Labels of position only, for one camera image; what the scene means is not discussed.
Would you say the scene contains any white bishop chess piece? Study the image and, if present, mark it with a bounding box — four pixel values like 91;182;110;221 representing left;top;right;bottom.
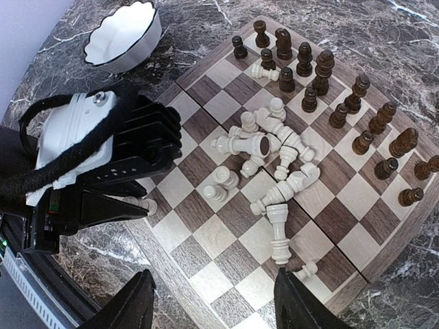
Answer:
254;108;316;162

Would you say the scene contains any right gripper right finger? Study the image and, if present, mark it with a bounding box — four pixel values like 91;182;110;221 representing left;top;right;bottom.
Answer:
274;267;350;329

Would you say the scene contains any white pawn lying apart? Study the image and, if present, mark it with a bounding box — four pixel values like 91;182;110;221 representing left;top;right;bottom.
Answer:
251;64;280;82

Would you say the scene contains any dark bishop chess piece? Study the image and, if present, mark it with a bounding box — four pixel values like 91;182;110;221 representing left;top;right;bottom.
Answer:
296;42;313;77

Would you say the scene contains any white scalloped bowl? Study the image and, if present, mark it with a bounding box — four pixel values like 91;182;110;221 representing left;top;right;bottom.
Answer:
84;1;162;74

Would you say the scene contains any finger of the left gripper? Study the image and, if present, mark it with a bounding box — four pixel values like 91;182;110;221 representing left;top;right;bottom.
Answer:
80;191;147;226

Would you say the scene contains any dark knight chess piece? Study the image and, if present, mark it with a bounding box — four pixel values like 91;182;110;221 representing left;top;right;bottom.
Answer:
275;28;292;60

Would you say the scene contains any wooden chessboard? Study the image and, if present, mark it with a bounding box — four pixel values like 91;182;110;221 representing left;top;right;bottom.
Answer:
130;16;438;328

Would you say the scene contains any dark rook chess piece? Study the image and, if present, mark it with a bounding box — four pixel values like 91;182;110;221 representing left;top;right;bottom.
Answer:
253;20;270;49

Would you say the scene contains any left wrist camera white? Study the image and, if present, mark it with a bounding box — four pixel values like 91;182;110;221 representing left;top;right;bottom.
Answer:
26;91;117;206

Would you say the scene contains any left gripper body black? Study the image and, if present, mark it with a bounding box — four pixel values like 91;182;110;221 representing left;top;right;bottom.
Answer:
20;90;182;254

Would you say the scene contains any white slotted cable duct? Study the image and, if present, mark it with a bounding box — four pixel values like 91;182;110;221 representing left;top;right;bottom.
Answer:
2;248;78;328

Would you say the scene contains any white pawn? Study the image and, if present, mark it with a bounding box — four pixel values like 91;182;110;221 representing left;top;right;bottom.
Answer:
122;196;158;217
294;261;318;281

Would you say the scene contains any white pawn lying bottom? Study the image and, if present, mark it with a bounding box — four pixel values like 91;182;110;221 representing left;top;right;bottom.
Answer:
294;261;318;281

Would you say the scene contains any dark queen chess piece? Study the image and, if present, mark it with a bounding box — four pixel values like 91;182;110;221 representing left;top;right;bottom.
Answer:
311;49;335;96

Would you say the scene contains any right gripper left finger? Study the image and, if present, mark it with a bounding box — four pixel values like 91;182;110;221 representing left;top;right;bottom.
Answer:
79;269;154;329

